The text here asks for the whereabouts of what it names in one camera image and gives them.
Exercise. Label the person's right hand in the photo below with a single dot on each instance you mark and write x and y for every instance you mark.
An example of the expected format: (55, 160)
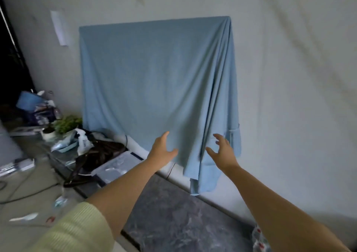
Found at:
(225, 154)

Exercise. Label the person's left hand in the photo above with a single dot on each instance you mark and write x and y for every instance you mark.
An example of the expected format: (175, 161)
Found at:
(159, 152)

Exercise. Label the person's right thumb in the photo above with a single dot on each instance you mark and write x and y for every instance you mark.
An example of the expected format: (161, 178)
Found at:
(211, 152)

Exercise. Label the person's left thumb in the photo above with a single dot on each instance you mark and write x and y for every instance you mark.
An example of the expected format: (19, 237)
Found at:
(173, 152)

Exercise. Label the person's left forearm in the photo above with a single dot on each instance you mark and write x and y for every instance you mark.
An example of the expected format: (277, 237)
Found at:
(125, 187)

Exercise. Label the person's right forearm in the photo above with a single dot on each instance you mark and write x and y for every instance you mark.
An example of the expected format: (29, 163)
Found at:
(276, 212)

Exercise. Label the clear plastic container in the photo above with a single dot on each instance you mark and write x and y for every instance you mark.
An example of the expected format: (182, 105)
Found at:
(117, 166)

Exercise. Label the light blue hanging cloth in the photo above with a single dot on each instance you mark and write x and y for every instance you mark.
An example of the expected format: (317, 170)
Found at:
(156, 92)

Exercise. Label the dark brown bag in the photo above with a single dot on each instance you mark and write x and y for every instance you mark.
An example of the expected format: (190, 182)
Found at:
(97, 154)

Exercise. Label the white plastic bag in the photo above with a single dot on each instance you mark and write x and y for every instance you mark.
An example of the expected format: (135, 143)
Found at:
(83, 141)

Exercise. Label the white floral garment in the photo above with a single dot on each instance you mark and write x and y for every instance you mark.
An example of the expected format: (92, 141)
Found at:
(260, 240)

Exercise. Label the light blue packet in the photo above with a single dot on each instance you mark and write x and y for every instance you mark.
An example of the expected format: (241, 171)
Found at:
(64, 144)

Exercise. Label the green plant in white pot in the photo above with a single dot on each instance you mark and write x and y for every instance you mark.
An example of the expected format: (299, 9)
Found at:
(65, 124)

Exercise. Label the pale yellow knit sleeve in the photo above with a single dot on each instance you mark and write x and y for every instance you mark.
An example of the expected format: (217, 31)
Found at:
(75, 229)

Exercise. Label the blue plastic bucket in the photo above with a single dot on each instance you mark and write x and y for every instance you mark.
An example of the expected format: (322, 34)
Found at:
(29, 100)

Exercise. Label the white wrapper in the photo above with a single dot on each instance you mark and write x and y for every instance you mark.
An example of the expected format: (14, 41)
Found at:
(23, 217)

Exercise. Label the white paper sheet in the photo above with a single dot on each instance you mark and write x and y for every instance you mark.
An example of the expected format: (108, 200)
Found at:
(60, 27)

